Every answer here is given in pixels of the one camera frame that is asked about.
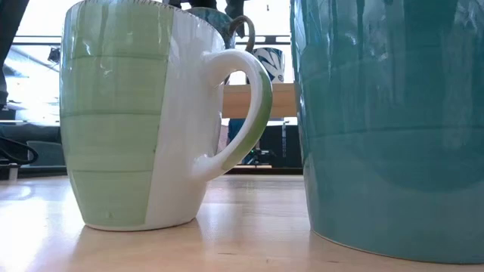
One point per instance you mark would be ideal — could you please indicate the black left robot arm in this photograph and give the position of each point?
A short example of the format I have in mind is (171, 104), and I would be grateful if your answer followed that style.
(9, 22)

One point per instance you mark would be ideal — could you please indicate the white mug with blue pattern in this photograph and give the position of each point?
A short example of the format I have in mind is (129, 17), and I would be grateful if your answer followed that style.
(274, 62)

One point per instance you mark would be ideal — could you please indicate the person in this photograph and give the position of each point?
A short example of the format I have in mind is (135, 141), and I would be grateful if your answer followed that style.
(234, 130)

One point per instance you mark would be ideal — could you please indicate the black aluminium table frame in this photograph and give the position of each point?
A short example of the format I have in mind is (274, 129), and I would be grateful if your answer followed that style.
(38, 170)

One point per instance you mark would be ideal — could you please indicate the grey chair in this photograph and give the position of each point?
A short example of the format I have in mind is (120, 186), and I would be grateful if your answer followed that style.
(47, 153)

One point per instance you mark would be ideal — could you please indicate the wooden shelf with black legs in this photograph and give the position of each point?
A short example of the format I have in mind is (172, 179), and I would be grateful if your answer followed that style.
(280, 100)

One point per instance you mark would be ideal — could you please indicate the black ceiling-mounted device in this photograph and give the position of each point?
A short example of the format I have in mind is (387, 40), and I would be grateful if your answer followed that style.
(54, 54)

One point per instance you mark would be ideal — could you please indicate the green and white mug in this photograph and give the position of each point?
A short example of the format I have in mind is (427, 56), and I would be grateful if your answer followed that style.
(113, 132)

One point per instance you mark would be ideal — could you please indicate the dark speckled glazed mug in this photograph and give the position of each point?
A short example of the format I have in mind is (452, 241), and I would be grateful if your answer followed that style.
(217, 22)

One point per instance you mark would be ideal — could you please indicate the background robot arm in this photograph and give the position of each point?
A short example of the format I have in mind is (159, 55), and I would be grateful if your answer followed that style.
(261, 155)

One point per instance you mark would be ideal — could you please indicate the black partition panels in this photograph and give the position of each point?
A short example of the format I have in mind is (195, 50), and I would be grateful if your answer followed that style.
(287, 145)

